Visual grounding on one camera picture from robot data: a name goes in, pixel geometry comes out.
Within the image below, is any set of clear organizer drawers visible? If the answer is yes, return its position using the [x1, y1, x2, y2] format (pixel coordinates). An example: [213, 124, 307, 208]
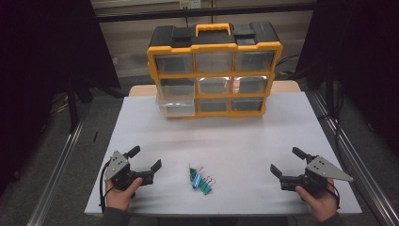
[154, 51, 277, 113]

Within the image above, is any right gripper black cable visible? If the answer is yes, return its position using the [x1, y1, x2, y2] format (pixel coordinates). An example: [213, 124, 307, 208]
[327, 179, 342, 211]

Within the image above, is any black stand leg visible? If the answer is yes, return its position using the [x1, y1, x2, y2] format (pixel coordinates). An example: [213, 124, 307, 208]
[67, 73, 80, 134]

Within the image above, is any white table cover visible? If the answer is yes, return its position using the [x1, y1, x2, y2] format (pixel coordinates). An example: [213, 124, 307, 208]
[84, 91, 363, 218]

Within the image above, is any aluminium floor rail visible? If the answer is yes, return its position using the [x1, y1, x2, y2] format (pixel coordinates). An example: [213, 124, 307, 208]
[26, 121, 86, 226]
[309, 90, 399, 226]

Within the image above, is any person's right hand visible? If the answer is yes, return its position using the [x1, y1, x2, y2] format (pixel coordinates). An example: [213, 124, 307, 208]
[295, 178, 339, 224]

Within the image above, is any yellow floor cable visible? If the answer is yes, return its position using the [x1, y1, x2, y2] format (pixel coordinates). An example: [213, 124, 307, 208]
[50, 93, 71, 115]

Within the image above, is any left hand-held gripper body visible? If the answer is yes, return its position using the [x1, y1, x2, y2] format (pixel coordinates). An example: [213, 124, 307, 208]
[104, 150, 155, 191]

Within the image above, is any yellow black organizer case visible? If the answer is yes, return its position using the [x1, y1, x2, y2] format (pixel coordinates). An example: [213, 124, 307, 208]
[146, 22, 284, 120]

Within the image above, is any person's left hand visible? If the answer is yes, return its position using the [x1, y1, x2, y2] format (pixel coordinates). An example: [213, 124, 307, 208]
[105, 176, 144, 212]

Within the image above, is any black floor cable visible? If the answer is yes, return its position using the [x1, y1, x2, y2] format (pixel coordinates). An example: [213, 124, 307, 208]
[275, 54, 301, 77]

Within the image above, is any black horizontal bar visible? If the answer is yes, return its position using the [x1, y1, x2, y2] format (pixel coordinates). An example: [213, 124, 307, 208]
[93, 2, 318, 24]

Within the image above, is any clear plastic drawer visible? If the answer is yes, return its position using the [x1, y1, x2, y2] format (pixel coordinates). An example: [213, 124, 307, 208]
[155, 93, 198, 118]

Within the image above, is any black curtain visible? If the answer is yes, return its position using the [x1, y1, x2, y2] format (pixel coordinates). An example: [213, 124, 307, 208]
[0, 0, 121, 192]
[295, 0, 399, 149]

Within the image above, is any blue binder clip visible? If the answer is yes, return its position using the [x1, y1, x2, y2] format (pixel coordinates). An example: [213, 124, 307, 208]
[191, 172, 205, 190]

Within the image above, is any teal binder clip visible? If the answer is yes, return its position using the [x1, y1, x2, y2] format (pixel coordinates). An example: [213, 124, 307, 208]
[199, 176, 217, 197]
[188, 163, 204, 184]

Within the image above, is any white wall socket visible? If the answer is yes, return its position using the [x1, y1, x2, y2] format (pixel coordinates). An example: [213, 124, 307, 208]
[179, 0, 202, 9]

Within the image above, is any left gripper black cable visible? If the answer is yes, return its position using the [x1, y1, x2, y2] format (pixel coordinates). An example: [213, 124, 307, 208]
[99, 160, 113, 215]

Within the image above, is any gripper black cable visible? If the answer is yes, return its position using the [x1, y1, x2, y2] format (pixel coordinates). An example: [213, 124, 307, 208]
[99, 160, 113, 215]
[327, 179, 342, 211]

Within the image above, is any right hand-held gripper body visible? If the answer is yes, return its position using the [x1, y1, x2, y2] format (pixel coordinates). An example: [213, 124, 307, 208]
[279, 155, 355, 195]

